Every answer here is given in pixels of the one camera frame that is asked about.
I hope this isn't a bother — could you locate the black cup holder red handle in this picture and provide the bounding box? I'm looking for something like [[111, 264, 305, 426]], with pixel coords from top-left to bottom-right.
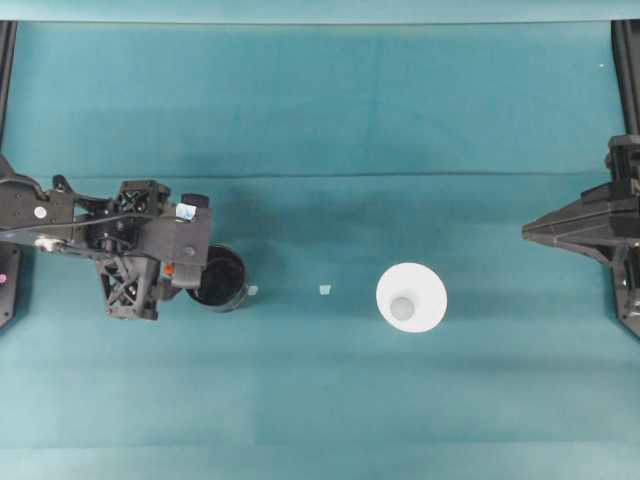
[[184, 243, 248, 314]]

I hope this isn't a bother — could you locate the white paper cup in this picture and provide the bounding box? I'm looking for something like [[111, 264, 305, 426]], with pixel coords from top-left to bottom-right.
[[375, 262, 449, 335]]

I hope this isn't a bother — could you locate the pale grey-green backdrop curtain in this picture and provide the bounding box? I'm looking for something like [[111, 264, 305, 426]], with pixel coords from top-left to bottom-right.
[[0, 0, 640, 24]]

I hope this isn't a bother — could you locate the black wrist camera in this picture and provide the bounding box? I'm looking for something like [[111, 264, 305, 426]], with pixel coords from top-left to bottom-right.
[[159, 191, 215, 274]]

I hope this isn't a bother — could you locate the black frame rail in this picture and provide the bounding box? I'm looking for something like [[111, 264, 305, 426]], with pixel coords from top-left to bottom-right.
[[0, 20, 19, 147], [610, 20, 640, 136]]

